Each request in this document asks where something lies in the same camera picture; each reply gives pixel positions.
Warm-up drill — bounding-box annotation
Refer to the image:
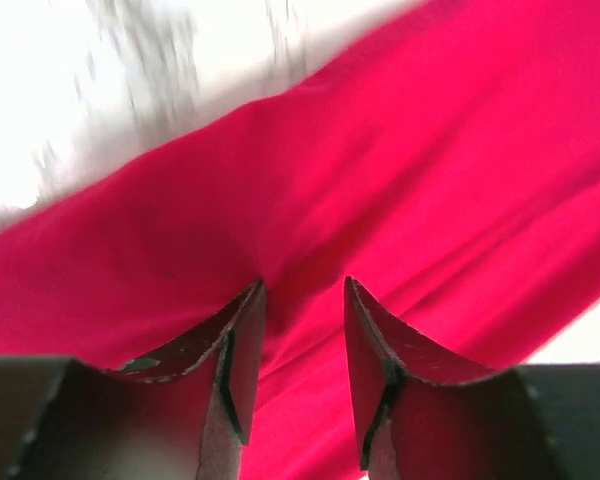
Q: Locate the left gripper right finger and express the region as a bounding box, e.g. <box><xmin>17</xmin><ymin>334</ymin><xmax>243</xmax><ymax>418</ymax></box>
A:
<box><xmin>344</xmin><ymin>277</ymin><xmax>568</xmax><ymax>479</ymax></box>

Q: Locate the crimson red t shirt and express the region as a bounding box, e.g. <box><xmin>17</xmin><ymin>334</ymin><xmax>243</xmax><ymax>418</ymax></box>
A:
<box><xmin>0</xmin><ymin>1</ymin><xmax>600</xmax><ymax>479</ymax></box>

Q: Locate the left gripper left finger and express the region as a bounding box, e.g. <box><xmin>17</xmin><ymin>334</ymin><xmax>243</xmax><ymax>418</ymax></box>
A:
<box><xmin>0</xmin><ymin>282</ymin><xmax>267</xmax><ymax>479</ymax></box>

